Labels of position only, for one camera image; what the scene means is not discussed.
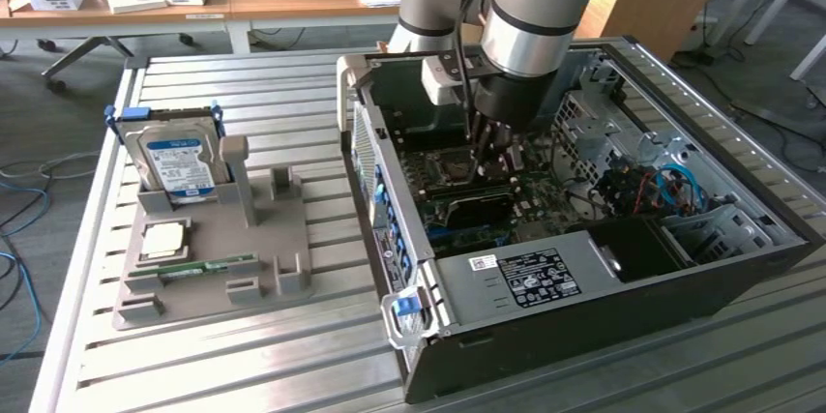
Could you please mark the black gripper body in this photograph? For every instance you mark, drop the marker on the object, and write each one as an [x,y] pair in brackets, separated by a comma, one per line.
[516,98]

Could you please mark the grey parts rack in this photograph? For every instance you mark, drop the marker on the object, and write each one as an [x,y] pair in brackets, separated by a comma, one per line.
[257,239]

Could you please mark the wooden desk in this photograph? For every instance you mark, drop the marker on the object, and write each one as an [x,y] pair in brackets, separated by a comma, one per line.
[309,2]
[77,16]

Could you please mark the grey caster leg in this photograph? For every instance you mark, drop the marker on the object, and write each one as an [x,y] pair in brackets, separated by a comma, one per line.
[71,57]

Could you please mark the green graphics card black fan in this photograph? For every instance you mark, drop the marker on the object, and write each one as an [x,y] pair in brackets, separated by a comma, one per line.
[478,212]

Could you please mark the CPU socket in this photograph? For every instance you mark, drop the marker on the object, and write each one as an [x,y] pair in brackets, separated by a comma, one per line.
[451,166]

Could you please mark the black open PC case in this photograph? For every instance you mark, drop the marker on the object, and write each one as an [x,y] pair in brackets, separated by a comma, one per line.
[580,345]

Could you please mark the blue case latch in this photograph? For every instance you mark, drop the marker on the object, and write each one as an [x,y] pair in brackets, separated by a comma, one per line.
[404,305]

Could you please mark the grey wrist camera housing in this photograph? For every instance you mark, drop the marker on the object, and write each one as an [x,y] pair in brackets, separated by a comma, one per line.
[444,79]

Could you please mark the metal socket cover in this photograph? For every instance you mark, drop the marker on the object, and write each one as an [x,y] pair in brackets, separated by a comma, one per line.
[512,159]

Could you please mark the silver CPU chip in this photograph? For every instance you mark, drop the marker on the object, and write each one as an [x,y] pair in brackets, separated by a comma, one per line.
[161,241]

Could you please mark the black power strip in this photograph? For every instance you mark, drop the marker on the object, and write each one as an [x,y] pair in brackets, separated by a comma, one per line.
[694,57]

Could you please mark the metal disk bay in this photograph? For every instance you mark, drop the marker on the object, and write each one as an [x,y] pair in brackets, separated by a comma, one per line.
[712,234]

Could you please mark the green motherboard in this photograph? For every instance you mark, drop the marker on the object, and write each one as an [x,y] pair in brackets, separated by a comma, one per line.
[548,200]

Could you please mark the grey power supply unit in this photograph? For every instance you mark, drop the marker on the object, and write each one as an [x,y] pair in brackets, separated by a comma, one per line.
[478,287]

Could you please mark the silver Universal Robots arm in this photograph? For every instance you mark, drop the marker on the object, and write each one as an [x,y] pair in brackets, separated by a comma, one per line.
[542,7]

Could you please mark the hard disk with blue carrier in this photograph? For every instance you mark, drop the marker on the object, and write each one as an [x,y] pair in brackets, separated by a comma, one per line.
[177,166]

